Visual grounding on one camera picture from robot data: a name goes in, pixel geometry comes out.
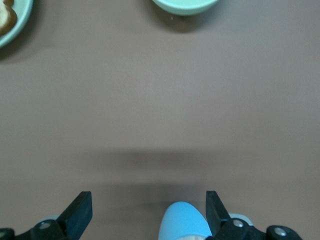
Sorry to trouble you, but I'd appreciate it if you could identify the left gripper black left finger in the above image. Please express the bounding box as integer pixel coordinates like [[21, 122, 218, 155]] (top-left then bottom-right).
[[0, 191, 94, 240]]

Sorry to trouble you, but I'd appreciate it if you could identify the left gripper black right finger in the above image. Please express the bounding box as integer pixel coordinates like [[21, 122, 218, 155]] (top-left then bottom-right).
[[204, 190, 304, 240]]

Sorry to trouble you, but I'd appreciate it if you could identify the blue cup holding tissue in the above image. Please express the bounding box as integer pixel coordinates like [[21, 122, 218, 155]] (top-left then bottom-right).
[[158, 200, 214, 240]]

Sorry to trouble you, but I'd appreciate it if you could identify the green round plate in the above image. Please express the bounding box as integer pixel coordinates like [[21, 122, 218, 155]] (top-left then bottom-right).
[[0, 0, 34, 50]]

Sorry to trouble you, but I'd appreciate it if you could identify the toasted bread slice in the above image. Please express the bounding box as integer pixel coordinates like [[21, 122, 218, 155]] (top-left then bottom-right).
[[0, 0, 18, 36]]

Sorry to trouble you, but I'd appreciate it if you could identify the green bowl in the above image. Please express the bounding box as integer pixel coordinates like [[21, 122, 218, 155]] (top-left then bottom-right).
[[151, 0, 221, 17]]

